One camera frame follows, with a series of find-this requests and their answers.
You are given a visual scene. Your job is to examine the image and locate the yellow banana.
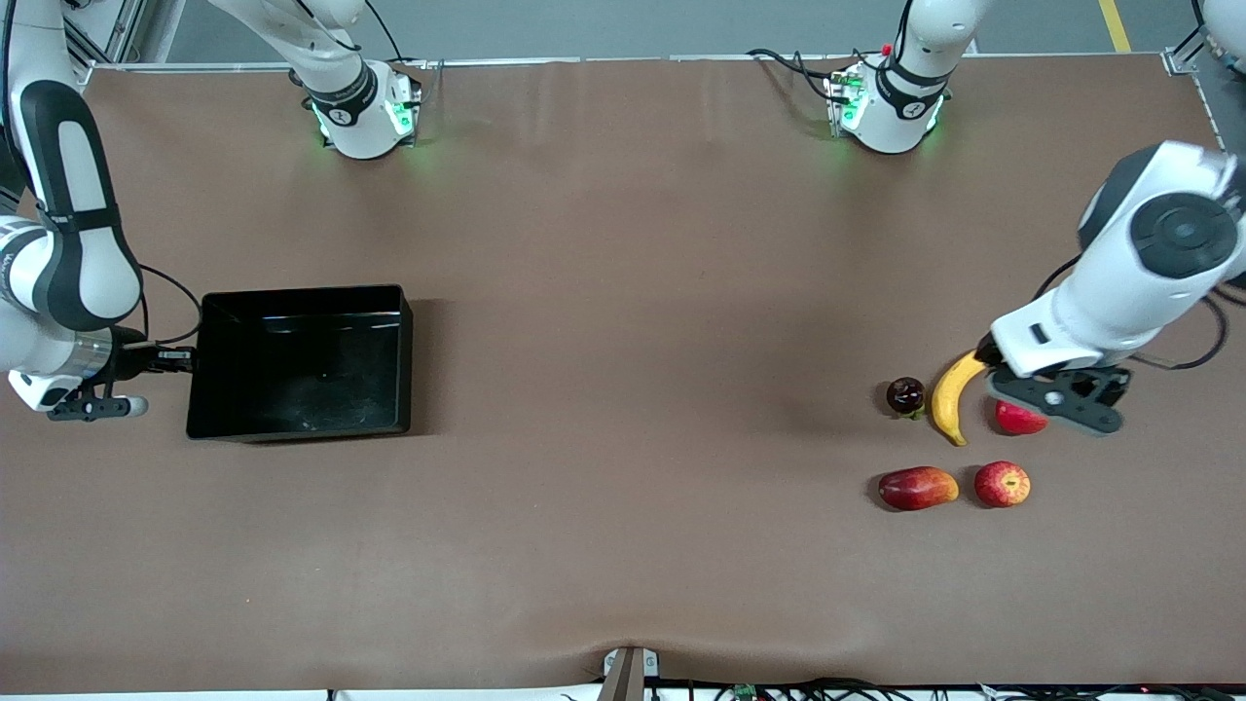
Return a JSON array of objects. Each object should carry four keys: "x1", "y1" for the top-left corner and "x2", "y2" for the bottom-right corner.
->
[{"x1": 931, "y1": 350, "x2": 987, "y2": 448}]

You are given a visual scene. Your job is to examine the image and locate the red apple with yellow patch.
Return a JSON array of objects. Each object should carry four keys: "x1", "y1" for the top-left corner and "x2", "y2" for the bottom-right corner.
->
[{"x1": 973, "y1": 461, "x2": 1032, "y2": 509}]

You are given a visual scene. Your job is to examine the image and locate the black plastic box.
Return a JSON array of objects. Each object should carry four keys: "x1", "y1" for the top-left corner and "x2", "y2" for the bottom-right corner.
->
[{"x1": 185, "y1": 283, "x2": 415, "y2": 444}]

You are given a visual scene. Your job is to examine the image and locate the plain red apple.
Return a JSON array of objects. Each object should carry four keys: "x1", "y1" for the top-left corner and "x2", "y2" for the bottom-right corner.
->
[{"x1": 994, "y1": 398, "x2": 1050, "y2": 436}]

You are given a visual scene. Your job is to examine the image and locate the dark maroon round fruit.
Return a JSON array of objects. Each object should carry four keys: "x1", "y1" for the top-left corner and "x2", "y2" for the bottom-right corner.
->
[{"x1": 885, "y1": 377, "x2": 928, "y2": 422}]

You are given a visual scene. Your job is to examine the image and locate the red yellow mango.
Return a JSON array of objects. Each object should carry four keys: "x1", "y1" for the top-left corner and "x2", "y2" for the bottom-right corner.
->
[{"x1": 878, "y1": 465, "x2": 961, "y2": 512}]

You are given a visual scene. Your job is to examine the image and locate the aluminium corner strut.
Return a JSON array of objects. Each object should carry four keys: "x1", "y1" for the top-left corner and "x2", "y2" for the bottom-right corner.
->
[{"x1": 1164, "y1": 19, "x2": 1218, "y2": 77}]

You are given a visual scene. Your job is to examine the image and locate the brown table mat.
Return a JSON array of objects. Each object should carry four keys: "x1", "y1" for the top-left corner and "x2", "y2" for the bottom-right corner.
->
[{"x1": 0, "y1": 54, "x2": 1246, "y2": 694}]

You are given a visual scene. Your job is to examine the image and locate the aluminium frame struts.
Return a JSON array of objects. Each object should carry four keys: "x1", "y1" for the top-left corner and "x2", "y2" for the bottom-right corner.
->
[{"x1": 58, "y1": 0, "x2": 149, "y2": 98}]

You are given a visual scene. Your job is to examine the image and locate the black left arm base cable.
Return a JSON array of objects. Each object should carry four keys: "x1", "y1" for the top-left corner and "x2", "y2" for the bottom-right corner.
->
[{"x1": 748, "y1": 47, "x2": 840, "y2": 103}]

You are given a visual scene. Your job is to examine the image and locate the black arm base cable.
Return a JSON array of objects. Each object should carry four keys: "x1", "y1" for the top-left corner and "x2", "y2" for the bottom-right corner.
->
[
  {"x1": 748, "y1": 47, "x2": 840, "y2": 103},
  {"x1": 365, "y1": 0, "x2": 405, "y2": 61}
]

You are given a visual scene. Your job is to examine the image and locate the black right arm base cable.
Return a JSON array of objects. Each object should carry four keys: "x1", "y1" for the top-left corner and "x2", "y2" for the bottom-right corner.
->
[{"x1": 365, "y1": 0, "x2": 405, "y2": 61}]

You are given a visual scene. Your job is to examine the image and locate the brown post with metal bracket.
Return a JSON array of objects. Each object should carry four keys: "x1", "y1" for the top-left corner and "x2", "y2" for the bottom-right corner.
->
[{"x1": 598, "y1": 646, "x2": 661, "y2": 701}]

